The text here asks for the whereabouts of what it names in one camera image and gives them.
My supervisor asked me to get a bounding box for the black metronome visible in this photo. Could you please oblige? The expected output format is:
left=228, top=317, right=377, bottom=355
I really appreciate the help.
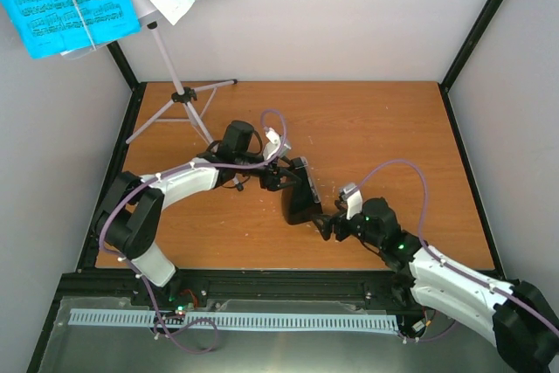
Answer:
left=281, top=156, right=322, bottom=225

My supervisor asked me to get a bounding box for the white music stand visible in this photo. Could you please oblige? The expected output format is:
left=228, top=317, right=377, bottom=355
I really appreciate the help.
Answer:
left=60, top=0, right=245, bottom=191

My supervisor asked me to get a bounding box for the blue sheet music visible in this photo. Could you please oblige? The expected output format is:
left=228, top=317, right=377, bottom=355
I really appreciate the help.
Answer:
left=1, top=0, right=141, bottom=59

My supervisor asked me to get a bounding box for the clear plastic metronome cover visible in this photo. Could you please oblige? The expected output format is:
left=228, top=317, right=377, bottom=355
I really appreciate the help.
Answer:
left=306, top=165, right=321, bottom=204

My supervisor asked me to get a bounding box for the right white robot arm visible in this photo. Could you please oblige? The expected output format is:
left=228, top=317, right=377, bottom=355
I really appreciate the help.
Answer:
left=312, top=198, right=558, bottom=372

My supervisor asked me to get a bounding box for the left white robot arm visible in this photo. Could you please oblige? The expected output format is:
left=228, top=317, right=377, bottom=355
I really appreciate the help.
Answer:
left=93, top=121, right=312, bottom=306

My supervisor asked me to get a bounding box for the green led circuit board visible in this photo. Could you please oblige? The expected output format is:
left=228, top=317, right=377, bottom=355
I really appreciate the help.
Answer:
left=169, top=289, right=198, bottom=315

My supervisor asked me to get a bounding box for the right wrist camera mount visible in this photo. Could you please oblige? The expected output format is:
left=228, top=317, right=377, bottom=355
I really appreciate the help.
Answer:
left=339, top=183, right=363, bottom=220

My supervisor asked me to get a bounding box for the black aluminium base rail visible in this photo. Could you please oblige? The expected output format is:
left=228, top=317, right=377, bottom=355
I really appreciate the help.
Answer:
left=55, top=268, right=421, bottom=314

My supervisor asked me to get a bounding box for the black frame post left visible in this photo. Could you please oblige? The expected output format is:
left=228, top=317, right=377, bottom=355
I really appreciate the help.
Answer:
left=107, top=39, right=148, bottom=129

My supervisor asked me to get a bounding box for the black frame post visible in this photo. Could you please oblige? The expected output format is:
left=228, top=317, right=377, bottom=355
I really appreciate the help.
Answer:
left=439, top=0, right=533, bottom=90
left=107, top=39, right=148, bottom=129

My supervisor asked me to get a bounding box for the light blue cable duct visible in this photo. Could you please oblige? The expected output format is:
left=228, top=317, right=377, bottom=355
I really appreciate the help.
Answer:
left=67, top=308, right=399, bottom=335

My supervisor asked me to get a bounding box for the black frame post right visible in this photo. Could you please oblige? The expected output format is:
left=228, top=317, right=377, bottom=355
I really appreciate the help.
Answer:
left=439, top=0, right=533, bottom=90

